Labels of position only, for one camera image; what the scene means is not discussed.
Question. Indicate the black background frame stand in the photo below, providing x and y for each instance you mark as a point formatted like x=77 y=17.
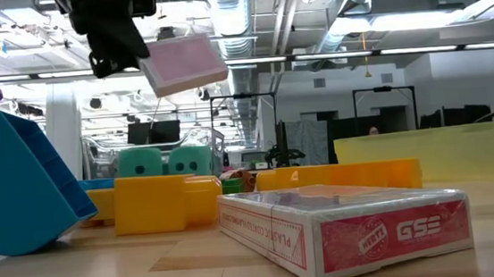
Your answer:
x=243 y=96
x=381 y=89

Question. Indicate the black background monitors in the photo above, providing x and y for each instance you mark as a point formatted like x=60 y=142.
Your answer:
x=152 y=132

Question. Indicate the black partition screens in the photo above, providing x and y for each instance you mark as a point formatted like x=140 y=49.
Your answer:
x=456 y=115

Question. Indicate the brown small toy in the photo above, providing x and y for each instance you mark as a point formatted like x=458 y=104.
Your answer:
x=246 y=179

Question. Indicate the blue long toy brick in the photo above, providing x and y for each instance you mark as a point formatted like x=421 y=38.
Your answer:
x=96 y=184

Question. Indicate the teal plastic bin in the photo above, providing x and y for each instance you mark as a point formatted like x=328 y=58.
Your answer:
x=13 y=186

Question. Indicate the black background robot arm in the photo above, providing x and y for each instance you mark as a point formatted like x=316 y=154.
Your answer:
x=282 y=157

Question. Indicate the person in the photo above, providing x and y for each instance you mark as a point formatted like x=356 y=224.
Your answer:
x=374 y=131

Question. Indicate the clear rectangular plastic bin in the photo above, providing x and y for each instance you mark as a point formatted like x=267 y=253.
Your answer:
x=211 y=141

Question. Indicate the red pink playing card box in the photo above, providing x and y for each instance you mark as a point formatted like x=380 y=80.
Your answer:
x=372 y=235

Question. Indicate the large yellow toy brick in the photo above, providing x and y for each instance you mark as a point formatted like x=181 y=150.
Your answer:
x=150 y=205

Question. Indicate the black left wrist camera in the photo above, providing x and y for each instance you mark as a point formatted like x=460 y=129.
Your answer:
x=144 y=0

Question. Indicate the teal foam die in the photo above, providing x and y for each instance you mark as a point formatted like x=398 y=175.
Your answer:
x=190 y=160
x=139 y=162

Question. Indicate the small orange square brick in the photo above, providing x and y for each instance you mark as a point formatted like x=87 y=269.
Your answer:
x=100 y=207

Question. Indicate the green studded toy brick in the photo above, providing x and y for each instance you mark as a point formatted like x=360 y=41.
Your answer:
x=232 y=186

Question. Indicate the white column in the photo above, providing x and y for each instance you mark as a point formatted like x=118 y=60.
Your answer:
x=63 y=132

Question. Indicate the yellow notched toy brick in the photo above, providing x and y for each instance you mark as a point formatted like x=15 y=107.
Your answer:
x=380 y=175

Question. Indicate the grey curtain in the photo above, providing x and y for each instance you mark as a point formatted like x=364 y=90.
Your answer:
x=308 y=142

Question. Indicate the salmon pink playing card box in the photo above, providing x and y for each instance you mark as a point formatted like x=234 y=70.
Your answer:
x=182 y=63

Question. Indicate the yellow translucent plastic bin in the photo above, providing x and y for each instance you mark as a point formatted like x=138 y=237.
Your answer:
x=455 y=156

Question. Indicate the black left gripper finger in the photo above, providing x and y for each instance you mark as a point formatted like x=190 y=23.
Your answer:
x=116 y=51

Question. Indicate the silver ribbed ceiling duct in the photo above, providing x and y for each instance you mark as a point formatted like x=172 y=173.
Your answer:
x=232 y=23

